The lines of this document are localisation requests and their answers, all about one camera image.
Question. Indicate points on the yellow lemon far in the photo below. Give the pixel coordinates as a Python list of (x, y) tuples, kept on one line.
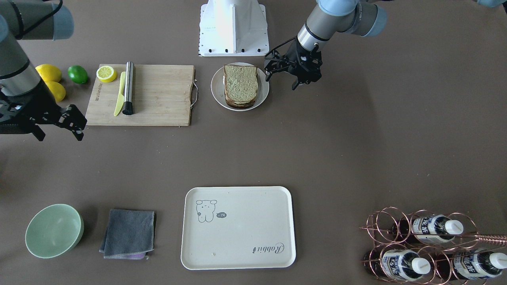
[(49, 73)]

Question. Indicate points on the halved lemon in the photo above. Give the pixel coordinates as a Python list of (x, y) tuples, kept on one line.
[(106, 74)]

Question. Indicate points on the yellow plastic knife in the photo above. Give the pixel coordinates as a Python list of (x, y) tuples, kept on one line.
[(120, 96)]

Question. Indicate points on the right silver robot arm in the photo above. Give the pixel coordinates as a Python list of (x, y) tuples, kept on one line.
[(28, 20)]

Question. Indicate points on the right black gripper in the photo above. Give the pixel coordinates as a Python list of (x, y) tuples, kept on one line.
[(39, 106)]

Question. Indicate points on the steel muddler black tip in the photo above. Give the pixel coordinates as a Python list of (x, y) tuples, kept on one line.
[(128, 89)]

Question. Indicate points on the tea bottle back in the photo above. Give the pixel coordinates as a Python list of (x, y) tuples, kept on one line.
[(471, 265)]

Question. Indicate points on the tea bottle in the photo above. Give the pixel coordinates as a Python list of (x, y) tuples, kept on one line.
[(393, 264), (471, 265), (428, 230)]

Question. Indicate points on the bread slice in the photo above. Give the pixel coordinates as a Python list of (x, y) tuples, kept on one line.
[(241, 105), (240, 82)]

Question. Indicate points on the yellow lemon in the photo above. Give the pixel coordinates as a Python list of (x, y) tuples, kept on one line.
[(49, 73), (57, 90)]

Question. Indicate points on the grey folded cloth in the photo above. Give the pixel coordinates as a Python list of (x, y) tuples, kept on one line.
[(129, 234)]

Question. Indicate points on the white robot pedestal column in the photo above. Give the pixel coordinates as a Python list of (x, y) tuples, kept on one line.
[(233, 28)]

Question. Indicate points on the tea bottle middle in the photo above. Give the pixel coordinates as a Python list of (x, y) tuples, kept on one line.
[(428, 230)]

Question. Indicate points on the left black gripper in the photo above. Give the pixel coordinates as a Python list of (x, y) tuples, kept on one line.
[(292, 55)]

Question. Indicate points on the wooden cutting board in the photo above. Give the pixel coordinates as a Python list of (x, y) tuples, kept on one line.
[(161, 97)]

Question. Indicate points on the green ceramic bowl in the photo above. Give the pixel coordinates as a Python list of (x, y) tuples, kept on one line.
[(54, 230)]

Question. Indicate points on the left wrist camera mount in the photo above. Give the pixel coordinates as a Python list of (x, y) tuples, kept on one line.
[(275, 63)]

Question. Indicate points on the green lime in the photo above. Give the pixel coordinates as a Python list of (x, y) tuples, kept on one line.
[(77, 74)]

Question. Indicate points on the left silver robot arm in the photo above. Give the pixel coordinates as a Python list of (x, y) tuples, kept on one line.
[(357, 17)]

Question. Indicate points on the tea bottle front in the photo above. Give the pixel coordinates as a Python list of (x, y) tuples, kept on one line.
[(393, 264)]

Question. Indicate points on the bread slice under egg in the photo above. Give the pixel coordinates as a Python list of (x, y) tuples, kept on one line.
[(241, 105)]

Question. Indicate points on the yellow lemon near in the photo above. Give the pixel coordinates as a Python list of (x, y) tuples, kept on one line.
[(57, 90)]

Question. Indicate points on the cream rabbit tray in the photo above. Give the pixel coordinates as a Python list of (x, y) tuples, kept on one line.
[(238, 227)]

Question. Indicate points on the copper wire bottle rack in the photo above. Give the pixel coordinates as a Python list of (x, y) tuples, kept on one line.
[(380, 222)]

